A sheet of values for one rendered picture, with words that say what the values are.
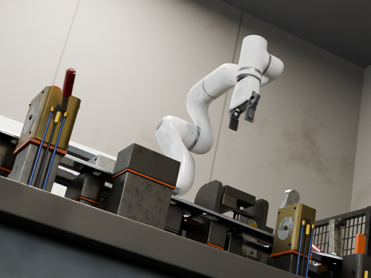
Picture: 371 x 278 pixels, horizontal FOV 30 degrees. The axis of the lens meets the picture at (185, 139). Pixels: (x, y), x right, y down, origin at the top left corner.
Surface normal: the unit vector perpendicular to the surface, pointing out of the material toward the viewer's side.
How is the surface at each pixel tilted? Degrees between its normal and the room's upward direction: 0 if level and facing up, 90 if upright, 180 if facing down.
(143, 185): 90
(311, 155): 90
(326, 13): 180
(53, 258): 90
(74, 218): 90
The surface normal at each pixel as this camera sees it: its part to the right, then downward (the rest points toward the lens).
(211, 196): -0.84, -0.36
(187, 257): 0.43, -0.30
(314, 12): -0.19, 0.89
